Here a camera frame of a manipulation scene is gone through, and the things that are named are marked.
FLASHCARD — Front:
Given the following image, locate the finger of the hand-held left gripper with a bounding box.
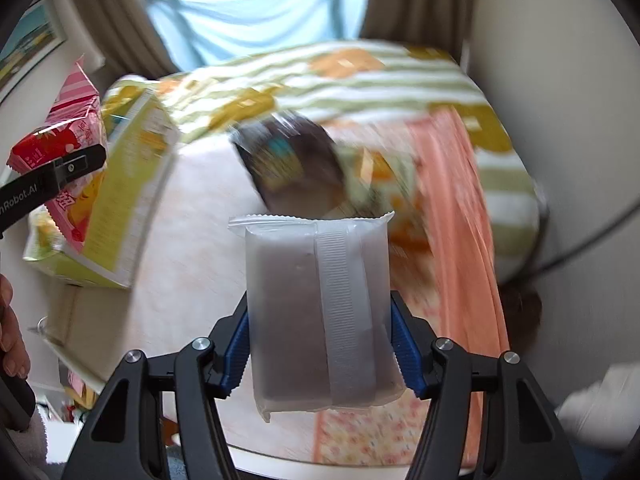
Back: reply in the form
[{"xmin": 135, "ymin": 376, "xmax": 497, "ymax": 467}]
[{"xmin": 47, "ymin": 144, "xmax": 109, "ymax": 197}]

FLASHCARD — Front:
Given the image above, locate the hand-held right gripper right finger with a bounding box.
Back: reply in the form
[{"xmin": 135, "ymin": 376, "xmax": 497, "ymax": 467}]
[{"xmin": 389, "ymin": 291, "xmax": 582, "ymax": 480}]

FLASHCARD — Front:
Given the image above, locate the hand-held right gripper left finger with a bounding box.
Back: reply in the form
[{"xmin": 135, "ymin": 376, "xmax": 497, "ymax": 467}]
[{"xmin": 62, "ymin": 294, "xmax": 252, "ymax": 480}]

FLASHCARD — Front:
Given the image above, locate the pink strawberry snack packet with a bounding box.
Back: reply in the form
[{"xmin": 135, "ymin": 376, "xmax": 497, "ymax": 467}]
[{"xmin": 6, "ymin": 56, "xmax": 109, "ymax": 257}]

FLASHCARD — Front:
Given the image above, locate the yellow-green cardboard box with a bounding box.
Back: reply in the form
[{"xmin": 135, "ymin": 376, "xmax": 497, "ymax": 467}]
[{"xmin": 22, "ymin": 86, "xmax": 179, "ymax": 289}]

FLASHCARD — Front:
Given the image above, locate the frosted translucent snack packet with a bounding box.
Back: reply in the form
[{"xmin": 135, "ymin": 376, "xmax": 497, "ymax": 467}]
[{"xmin": 227, "ymin": 210, "xmax": 407, "ymax": 424}]

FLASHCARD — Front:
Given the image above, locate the person's left hand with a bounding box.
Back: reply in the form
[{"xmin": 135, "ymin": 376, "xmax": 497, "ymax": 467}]
[{"xmin": 0, "ymin": 274, "xmax": 30, "ymax": 377}]

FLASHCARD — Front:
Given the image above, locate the dark brown object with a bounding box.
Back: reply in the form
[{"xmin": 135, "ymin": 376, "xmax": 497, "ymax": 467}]
[{"xmin": 499, "ymin": 284, "xmax": 544, "ymax": 347}]

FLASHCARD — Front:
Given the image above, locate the brown curtain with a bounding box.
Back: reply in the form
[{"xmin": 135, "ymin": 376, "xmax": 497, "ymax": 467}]
[
  {"xmin": 359, "ymin": 0, "xmax": 477, "ymax": 63},
  {"xmin": 99, "ymin": 0, "xmax": 177, "ymax": 82}
]

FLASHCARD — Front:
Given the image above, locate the orange cake packet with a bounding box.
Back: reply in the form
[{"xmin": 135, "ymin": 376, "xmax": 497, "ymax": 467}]
[{"xmin": 334, "ymin": 144, "xmax": 432, "ymax": 257}]

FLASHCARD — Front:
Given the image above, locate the white cloth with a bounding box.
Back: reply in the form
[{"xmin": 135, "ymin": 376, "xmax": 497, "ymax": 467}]
[{"xmin": 554, "ymin": 364, "xmax": 640, "ymax": 442}]

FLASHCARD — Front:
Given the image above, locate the dark brown snack bag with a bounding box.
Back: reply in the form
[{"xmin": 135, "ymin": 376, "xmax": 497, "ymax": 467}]
[{"xmin": 229, "ymin": 111, "xmax": 352, "ymax": 222}]

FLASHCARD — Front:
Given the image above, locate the light blue curtain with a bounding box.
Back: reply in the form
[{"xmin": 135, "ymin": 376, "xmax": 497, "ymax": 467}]
[{"xmin": 144, "ymin": 0, "xmax": 372, "ymax": 75}]

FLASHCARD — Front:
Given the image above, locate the striped flower blanket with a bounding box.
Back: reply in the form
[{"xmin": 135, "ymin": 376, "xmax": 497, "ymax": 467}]
[{"xmin": 104, "ymin": 41, "xmax": 547, "ymax": 282}]

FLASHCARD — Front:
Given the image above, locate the framed wall poster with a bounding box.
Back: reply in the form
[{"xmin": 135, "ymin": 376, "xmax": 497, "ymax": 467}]
[{"xmin": 0, "ymin": 0, "xmax": 69, "ymax": 104}]

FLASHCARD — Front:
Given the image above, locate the black cable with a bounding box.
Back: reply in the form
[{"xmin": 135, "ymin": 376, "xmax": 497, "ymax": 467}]
[{"xmin": 525, "ymin": 209, "xmax": 640, "ymax": 282}]

